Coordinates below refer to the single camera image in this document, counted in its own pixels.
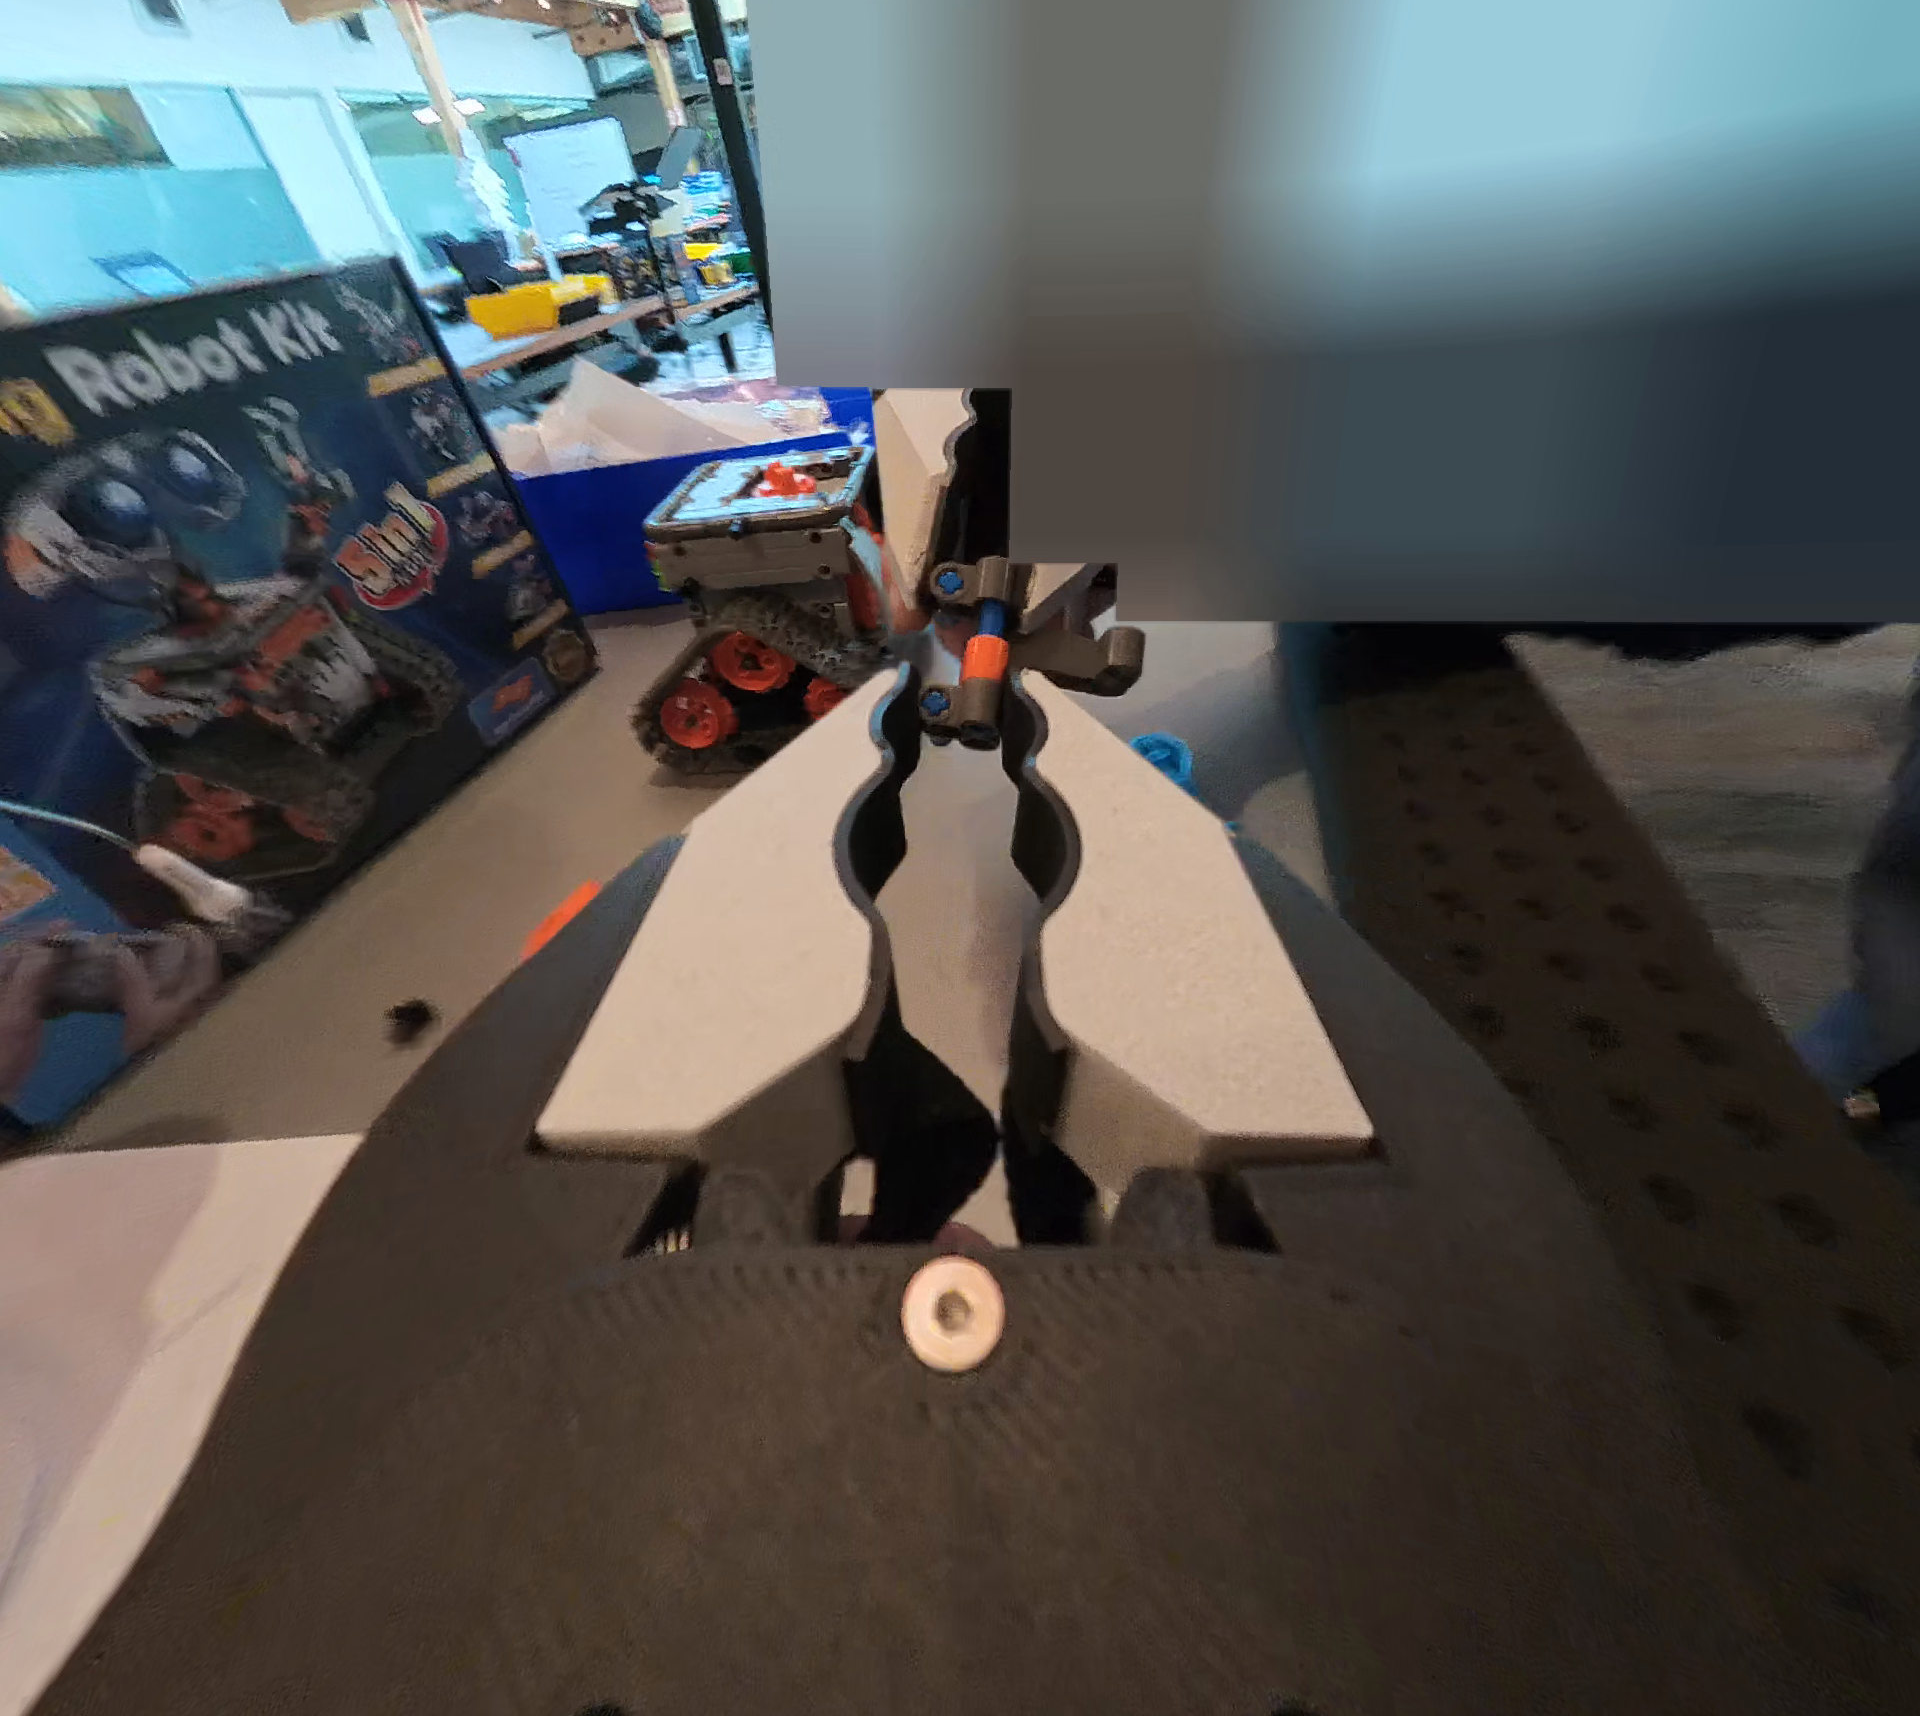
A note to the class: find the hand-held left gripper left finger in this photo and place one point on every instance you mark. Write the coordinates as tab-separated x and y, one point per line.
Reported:
704	980

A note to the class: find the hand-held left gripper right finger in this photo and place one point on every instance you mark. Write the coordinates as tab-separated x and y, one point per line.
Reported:
1200	980

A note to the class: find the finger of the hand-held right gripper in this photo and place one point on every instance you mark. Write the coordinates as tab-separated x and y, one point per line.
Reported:
1073	590
909	457

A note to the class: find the dark grey beam assembly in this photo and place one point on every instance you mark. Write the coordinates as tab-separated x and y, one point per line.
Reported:
1081	663

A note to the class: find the orange connector piece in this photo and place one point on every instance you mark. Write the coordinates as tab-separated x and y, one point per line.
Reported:
982	663

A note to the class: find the dark grey double-hole connector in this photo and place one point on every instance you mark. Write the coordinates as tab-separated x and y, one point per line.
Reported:
973	710

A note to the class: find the orange wedge panel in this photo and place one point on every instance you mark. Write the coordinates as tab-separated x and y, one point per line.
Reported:
563	914

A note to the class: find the tracked toy robot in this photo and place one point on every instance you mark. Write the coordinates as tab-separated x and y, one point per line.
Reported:
751	546

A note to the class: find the light blue plastic tool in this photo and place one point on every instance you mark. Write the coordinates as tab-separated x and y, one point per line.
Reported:
1163	756

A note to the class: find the white crumpled paper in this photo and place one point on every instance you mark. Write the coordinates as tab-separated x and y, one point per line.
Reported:
615	419

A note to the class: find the small black piece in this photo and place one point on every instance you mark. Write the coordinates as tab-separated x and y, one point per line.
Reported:
409	1023

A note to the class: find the blue tagged storage bin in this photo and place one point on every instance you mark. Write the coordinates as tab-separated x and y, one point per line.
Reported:
585	530

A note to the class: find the black tripod stand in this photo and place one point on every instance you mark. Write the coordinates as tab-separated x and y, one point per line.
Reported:
631	208

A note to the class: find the yellow bin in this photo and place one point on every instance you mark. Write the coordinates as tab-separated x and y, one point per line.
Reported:
519	309

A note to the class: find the whiteboard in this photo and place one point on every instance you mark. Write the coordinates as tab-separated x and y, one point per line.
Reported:
571	170

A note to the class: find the dark blue robot kit box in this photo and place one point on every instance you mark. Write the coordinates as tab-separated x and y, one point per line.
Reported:
224	546

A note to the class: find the white book stand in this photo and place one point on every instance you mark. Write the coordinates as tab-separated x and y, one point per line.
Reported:
121	1296

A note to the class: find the person's leg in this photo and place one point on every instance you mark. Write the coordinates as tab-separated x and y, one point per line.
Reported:
1882	997

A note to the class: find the wooden post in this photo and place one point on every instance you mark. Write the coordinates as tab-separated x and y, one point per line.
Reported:
428	66

